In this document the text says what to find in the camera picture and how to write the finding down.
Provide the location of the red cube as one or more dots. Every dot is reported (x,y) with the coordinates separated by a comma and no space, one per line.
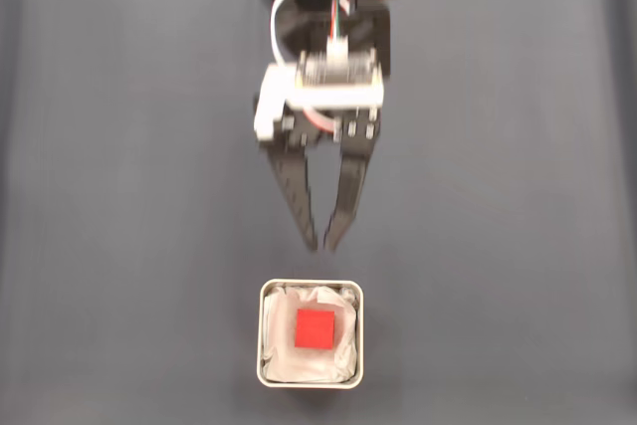
(313,329)

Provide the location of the square metal box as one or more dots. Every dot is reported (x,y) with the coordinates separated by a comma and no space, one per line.
(261,335)

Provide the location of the dark grey table mat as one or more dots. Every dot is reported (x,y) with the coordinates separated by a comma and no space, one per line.
(497,171)

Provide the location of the white crumpled tissue paper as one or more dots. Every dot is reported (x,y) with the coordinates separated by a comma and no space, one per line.
(278,360)

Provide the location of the white camera circuit board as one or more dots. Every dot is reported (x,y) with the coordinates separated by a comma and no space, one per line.
(338,94)

